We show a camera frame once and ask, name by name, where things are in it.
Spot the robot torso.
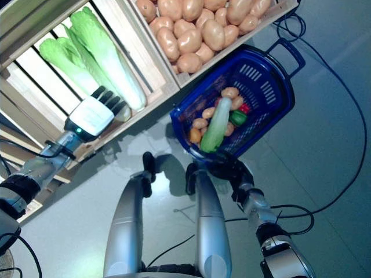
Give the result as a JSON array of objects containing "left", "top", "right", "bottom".
[{"left": 124, "top": 262, "right": 203, "bottom": 278}]

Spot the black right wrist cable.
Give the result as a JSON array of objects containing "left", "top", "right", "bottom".
[{"left": 271, "top": 204, "right": 315, "bottom": 234}]

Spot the green bell pepper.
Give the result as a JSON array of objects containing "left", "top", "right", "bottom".
[{"left": 230, "top": 111, "right": 248, "bottom": 126}]

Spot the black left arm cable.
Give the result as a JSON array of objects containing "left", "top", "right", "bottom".
[{"left": 0, "top": 231, "right": 43, "bottom": 278}]

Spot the black tether cable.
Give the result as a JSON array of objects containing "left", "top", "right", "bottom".
[{"left": 143, "top": 233, "right": 195, "bottom": 267}]

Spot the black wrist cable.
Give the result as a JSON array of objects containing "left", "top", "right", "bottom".
[
  {"left": 45, "top": 140, "right": 78, "bottom": 160},
  {"left": 271, "top": 204, "right": 315, "bottom": 234}
]

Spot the woven wicker stand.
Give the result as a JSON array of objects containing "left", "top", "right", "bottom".
[{"left": 0, "top": 248, "right": 14, "bottom": 278}]

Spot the green napa cabbage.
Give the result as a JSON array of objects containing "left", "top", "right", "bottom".
[
  {"left": 39, "top": 36, "right": 132, "bottom": 122},
  {"left": 62, "top": 6, "right": 148, "bottom": 111},
  {"left": 199, "top": 97, "right": 233, "bottom": 153}
]

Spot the tan plastic potato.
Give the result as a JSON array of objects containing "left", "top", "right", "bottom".
[
  {"left": 195, "top": 8, "right": 215, "bottom": 30},
  {"left": 201, "top": 19, "right": 226, "bottom": 52},
  {"left": 239, "top": 14, "right": 259, "bottom": 36},
  {"left": 226, "top": 0, "right": 253, "bottom": 26},
  {"left": 173, "top": 19, "right": 197, "bottom": 38},
  {"left": 149, "top": 16, "right": 174, "bottom": 35},
  {"left": 176, "top": 28, "right": 203, "bottom": 54},
  {"left": 181, "top": 0, "right": 205, "bottom": 23},
  {"left": 250, "top": 0, "right": 272, "bottom": 18},
  {"left": 176, "top": 53, "right": 202, "bottom": 74},
  {"left": 214, "top": 7, "right": 230, "bottom": 28},
  {"left": 158, "top": 0, "right": 183, "bottom": 18},
  {"left": 223, "top": 24, "right": 240, "bottom": 49},
  {"left": 136, "top": 0, "right": 157, "bottom": 24},
  {"left": 156, "top": 27, "right": 180, "bottom": 62},
  {"left": 194, "top": 42, "right": 215, "bottom": 65},
  {"left": 204, "top": 0, "right": 230, "bottom": 9}
]

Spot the wooden crate of potatoes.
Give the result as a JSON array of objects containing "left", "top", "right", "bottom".
[{"left": 127, "top": 0, "right": 299, "bottom": 89}]

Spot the black floor cable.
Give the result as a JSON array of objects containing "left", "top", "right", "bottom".
[{"left": 272, "top": 0, "right": 368, "bottom": 215}]

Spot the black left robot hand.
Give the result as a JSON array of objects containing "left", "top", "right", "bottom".
[{"left": 63, "top": 86, "right": 131, "bottom": 143}]

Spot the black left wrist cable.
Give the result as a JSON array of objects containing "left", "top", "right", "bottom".
[{"left": 45, "top": 140, "right": 78, "bottom": 160}]

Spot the blue plastic shopping basket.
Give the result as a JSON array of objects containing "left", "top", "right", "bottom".
[{"left": 169, "top": 39, "right": 305, "bottom": 162}]

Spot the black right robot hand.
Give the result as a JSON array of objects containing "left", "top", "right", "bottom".
[{"left": 205, "top": 155, "right": 256, "bottom": 189}]

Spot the slatted wooden crate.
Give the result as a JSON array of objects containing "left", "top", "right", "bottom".
[{"left": 0, "top": 0, "right": 182, "bottom": 163}]

